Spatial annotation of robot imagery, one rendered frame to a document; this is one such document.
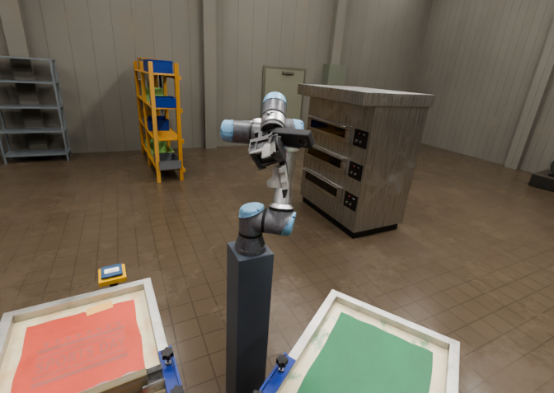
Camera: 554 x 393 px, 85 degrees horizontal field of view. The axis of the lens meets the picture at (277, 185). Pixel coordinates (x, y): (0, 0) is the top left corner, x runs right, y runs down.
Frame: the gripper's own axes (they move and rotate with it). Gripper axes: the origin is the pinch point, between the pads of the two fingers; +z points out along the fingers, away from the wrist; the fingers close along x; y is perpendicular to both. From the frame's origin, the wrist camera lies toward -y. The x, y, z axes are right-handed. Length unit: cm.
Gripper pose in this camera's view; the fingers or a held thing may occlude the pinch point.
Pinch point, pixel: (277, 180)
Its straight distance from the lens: 73.9
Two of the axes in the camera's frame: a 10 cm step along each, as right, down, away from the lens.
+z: -0.3, 7.5, -6.6
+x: -3.4, -6.3, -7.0
